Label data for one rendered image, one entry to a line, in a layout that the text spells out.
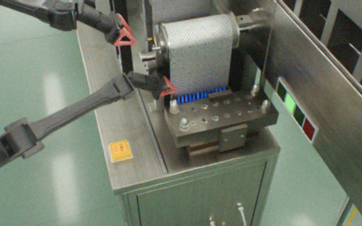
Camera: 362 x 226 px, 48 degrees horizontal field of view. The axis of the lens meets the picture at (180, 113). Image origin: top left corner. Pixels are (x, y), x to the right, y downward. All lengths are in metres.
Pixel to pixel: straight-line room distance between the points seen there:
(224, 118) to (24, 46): 2.61
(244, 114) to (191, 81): 0.23
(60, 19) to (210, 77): 0.60
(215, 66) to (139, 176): 0.50
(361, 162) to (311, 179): 1.58
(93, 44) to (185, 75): 0.72
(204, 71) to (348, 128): 0.61
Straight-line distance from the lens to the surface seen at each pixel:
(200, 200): 1.71
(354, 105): 1.11
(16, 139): 1.26
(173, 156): 1.55
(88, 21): 1.32
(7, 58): 3.74
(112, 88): 1.38
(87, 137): 2.88
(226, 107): 1.55
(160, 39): 1.45
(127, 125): 1.67
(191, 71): 1.52
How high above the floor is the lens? 2.11
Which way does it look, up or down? 46 degrees down
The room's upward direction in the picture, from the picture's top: straight up
